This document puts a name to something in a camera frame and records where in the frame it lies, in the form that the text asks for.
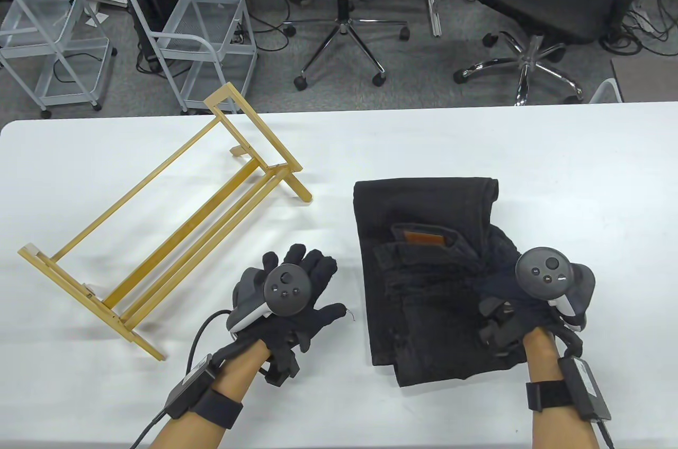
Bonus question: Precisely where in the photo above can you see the white metal trolley cart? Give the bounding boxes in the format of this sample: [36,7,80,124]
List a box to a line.
[128,0,258,115]
[0,0,117,119]

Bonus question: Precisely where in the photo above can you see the black sensor cable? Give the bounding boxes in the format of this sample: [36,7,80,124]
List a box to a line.
[130,310,232,449]
[596,417,616,449]

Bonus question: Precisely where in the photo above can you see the grey round handheld controller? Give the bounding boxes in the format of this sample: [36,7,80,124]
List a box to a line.
[515,247,595,332]
[227,265,314,333]

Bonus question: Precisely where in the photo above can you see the brown board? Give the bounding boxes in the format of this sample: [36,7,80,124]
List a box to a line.
[611,56,678,103]

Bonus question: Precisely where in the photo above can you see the white plastic object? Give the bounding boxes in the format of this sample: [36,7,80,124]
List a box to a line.
[589,77,624,104]

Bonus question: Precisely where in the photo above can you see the person's right hand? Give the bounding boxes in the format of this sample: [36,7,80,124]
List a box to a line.
[474,227,584,365]

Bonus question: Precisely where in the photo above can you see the black trousers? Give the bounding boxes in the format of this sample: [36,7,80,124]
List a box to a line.
[353,177,536,389]

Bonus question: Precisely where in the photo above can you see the black wrist strap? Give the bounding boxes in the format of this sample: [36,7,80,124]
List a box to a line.
[193,390,244,429]
[526,380,575,411]

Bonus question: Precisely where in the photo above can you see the person's right forearm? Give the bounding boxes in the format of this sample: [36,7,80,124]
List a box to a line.
[523,327,599,449]

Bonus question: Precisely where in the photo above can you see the wooden book rack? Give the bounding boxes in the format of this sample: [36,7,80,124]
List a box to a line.
[17,82,313,362]

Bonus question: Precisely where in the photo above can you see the person's left hand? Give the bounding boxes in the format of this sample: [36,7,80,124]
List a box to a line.
[233,244,347,385]

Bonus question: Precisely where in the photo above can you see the black wrist sensor box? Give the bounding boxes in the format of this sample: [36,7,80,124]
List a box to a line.
[164,356,218,418]
[557,356,612,422]

